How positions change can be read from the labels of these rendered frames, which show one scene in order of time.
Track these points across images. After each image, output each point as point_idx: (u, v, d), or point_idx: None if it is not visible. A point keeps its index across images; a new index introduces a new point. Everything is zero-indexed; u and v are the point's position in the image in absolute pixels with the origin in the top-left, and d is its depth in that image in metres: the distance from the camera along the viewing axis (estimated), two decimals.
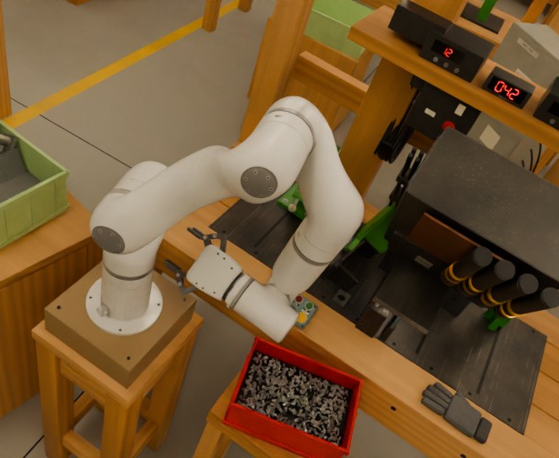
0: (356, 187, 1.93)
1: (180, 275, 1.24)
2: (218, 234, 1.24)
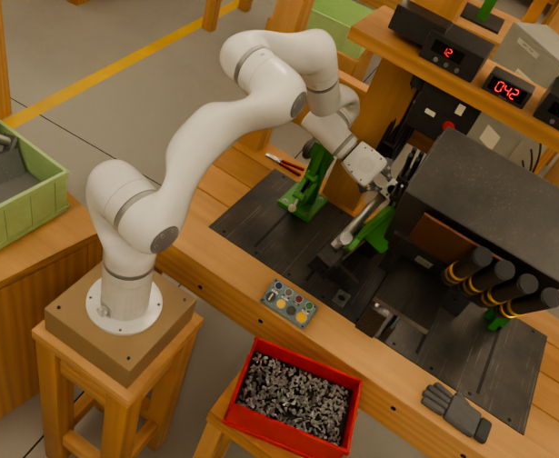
0: (356, 187, 1.93)
1: None
2: (389, 165, 1.57)
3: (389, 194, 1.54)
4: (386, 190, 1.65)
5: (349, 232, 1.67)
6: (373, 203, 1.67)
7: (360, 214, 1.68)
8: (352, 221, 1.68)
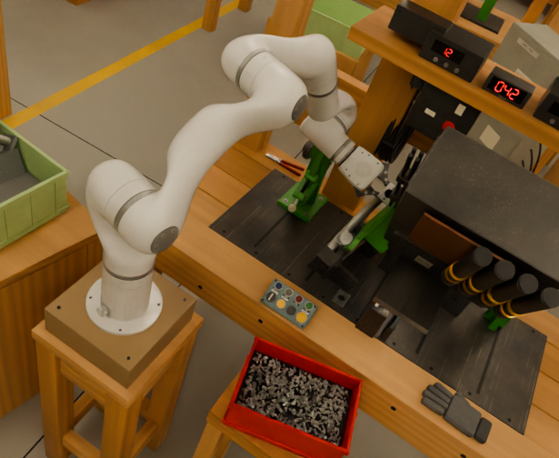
0: None
1: None
2: (386, 170, 1.59)
3: (386, 199, 1.56)
4: None
5: None
6: (368, 206, 1.68)
7: (355, 217, 1.69)
8: (347, 224, 1.69)
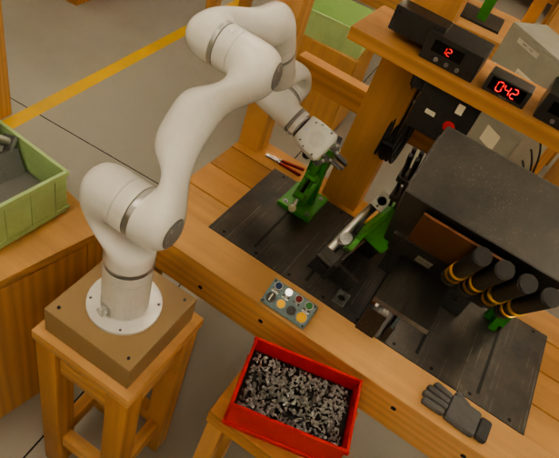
0: (356, 187, 1.93)
1: None
2: (339, 144, 1.59)
3: (379, 206, 1.56)
4: (377, 201, 1.66)
5: None
6: (363, 214, 1.68)
7: (350, 224, 1.69)
8: (342, 231, 1.69)
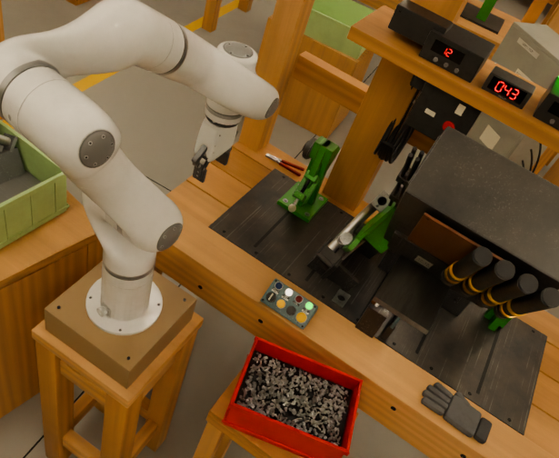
0: (356, 187, 1.93)
1: (230, 148, 1.31)
2: (197, 164, 1.21)
3: (379, 206, 1.55)
4: (377, 201, 1.66)
5: None
6: (363, 214, 1.68)
7: (350, 224, 1.69)
8: (342, 231, 1.69)
